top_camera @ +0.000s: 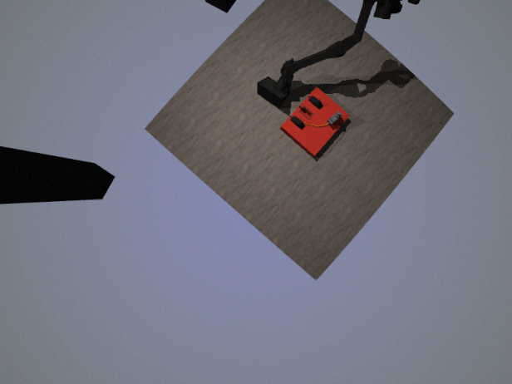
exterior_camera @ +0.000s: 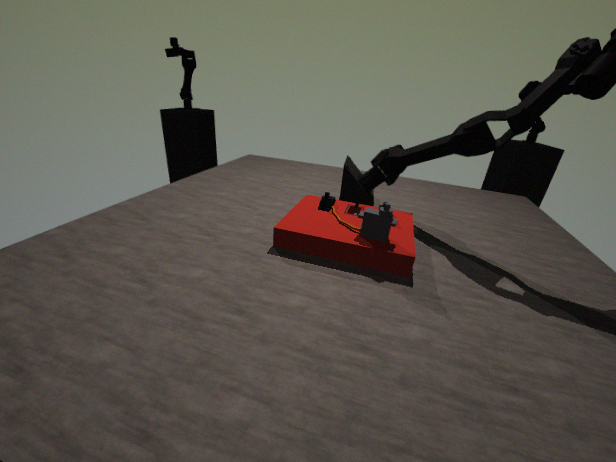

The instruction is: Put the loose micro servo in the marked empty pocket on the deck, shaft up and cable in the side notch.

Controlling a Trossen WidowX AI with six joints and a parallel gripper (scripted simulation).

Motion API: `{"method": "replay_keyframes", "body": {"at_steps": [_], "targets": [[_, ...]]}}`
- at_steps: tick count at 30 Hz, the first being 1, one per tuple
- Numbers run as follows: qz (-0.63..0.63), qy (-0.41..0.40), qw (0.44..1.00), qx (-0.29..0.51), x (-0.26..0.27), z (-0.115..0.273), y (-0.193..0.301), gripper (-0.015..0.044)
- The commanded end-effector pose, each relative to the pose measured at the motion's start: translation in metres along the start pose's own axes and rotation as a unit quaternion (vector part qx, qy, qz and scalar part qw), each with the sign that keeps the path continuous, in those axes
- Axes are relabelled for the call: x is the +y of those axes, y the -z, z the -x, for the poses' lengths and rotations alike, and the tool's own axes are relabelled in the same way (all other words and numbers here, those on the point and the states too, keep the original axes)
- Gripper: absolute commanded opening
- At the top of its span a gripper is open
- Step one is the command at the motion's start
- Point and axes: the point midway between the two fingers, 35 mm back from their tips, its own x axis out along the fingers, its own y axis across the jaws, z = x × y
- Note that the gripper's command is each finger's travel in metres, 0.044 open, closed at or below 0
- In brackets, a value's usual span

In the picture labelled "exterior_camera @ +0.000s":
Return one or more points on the red rectangular block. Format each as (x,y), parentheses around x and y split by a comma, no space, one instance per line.
(312,228)

